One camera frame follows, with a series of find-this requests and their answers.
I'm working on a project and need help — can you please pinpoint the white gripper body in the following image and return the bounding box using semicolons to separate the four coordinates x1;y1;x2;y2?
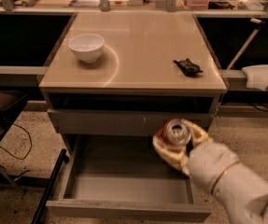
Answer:
188;142;239;193

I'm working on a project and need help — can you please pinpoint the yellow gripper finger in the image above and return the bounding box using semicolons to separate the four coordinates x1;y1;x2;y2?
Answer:
153;136;190;175
182;119;213;147

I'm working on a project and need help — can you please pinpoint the red coke can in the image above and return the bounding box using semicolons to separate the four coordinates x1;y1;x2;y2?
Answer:
154;119;192;151

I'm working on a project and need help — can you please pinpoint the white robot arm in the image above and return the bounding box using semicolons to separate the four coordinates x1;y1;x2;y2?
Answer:
153;119;268;224

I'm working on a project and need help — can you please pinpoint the open grey drawer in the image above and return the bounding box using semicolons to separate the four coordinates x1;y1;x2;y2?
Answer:
47;135;210;223

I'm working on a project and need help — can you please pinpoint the grey cabinet with counter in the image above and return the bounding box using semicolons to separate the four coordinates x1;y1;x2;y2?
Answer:
39;11;226;150

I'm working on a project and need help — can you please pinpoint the closed grey upper drawer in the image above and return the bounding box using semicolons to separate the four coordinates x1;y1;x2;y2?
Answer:
48;109;213;136

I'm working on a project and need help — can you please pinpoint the black crumpled bag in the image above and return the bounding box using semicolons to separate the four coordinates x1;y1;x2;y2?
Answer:
174;59;203;77

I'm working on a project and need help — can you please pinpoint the white curved object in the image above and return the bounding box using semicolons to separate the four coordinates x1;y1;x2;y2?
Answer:
242;64;268;91

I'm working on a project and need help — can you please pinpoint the white stick with tip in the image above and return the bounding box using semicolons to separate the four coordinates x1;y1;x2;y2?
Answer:
227;18;265;70

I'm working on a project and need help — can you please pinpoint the white bowl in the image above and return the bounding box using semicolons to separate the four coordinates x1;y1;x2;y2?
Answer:
68;34;105;63

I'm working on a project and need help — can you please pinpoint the black floor cable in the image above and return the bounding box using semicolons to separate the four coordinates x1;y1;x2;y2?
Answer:
0;121;33;161

